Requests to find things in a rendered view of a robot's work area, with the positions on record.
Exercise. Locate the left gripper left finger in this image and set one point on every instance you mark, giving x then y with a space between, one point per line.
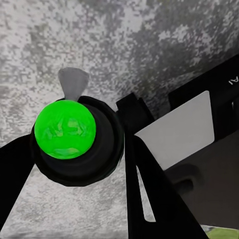
16 164

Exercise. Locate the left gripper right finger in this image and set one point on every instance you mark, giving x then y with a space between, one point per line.
174 220

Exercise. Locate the insectifuge atomizer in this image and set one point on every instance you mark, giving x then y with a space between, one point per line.
79 140

